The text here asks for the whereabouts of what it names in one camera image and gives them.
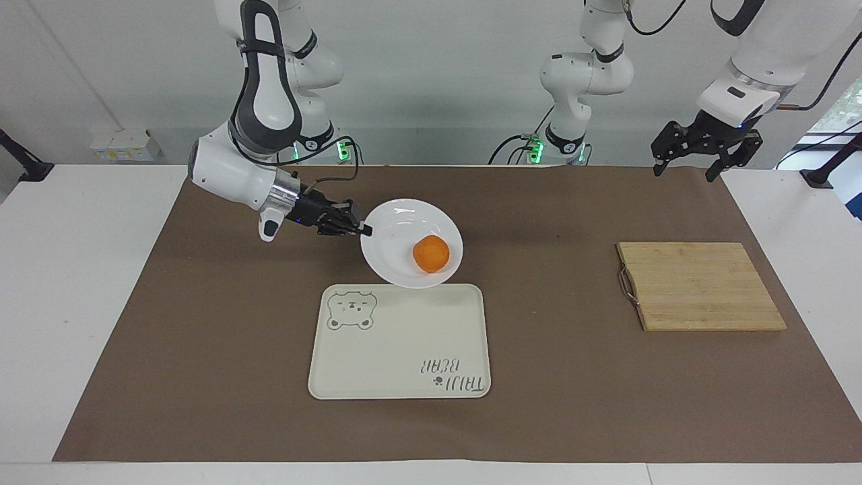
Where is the window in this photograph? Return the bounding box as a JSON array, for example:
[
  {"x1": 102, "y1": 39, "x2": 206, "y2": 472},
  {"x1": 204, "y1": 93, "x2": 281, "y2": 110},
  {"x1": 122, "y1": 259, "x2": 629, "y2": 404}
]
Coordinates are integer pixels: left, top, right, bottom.
[{"x1": 807, "y1": 74, "x2": 862, "y2": 135}]

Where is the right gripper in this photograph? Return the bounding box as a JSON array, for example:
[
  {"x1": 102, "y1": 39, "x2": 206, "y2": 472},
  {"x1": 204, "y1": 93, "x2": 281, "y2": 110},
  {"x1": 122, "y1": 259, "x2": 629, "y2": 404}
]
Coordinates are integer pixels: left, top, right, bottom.
[{"x1": 293, "y1": 187, "x2": 374, "y2": 238}]

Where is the black stand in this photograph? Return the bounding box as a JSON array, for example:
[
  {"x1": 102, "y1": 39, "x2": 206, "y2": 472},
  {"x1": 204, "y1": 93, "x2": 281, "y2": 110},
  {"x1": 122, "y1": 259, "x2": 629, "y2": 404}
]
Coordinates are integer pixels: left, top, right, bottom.
[
  {"x1": 0, "y1": 128, "x2": 55, "y2": 183},
  {"x1": 800, "y1": 132, "x2": 862, "y2": 189}
]

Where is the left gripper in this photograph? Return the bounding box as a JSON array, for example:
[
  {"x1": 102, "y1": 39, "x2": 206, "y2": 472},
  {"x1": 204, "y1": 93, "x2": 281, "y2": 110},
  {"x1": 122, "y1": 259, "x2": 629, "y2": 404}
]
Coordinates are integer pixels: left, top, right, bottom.
[{"x1": 650, "y1": 108, "x2": 764, "y2": 183}]

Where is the orange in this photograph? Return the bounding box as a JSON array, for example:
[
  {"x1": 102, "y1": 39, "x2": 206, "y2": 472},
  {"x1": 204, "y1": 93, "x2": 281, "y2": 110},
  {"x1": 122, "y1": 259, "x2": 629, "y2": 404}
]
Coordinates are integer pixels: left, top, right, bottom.
[{"x1": 413, "y1": 235, "x2": 451, "y2": 274}]

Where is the white round plate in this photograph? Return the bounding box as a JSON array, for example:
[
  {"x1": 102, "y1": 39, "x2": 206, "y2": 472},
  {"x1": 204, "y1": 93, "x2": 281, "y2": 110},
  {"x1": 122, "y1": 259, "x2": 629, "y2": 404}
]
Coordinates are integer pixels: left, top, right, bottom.
[{"x1": 360, "y1": 198, "x2": 464, "y2": 290}]

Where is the cream tray with bear print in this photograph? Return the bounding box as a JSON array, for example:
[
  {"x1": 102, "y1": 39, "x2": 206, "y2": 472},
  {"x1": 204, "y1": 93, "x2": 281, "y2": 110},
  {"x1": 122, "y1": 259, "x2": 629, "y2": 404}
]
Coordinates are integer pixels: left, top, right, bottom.
[{"x1": 308, "y1": 283, "x2": 492, "y2": 400}]

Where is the black cable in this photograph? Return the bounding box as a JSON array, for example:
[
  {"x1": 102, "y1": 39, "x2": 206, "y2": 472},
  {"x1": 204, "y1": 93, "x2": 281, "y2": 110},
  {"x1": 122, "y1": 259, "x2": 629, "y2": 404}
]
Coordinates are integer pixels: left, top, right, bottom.
[
  {"x1": 623, "y1": 0, "x2": 689, "y2": 36},
  {"x1": 488, "y1": 104, "x2": 557, "y2": 166},
  {"x1": 232, "y1": 135, "x2": 362, "y2": 193},
  {"x1": 774, "y1": 120, "x2": 862, "y2": 170},
  {"x1": 774, "y1": 30, "x2": 862, "y2": 112}
]

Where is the bamboo cutting board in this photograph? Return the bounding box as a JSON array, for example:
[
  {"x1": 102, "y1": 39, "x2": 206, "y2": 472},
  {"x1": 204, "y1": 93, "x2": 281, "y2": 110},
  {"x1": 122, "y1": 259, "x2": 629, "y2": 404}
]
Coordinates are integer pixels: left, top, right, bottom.
[{"x1": 616, "y1": 241, "x2": 787, "y2": 332}]

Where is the white wall socket box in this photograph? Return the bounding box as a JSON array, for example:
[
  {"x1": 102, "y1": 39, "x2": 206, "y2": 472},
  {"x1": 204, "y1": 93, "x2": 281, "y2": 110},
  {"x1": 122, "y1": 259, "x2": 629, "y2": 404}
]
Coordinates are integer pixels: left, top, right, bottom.
[{"x1": 89, "y1": 129, "x2": 163, "y2": 162}]

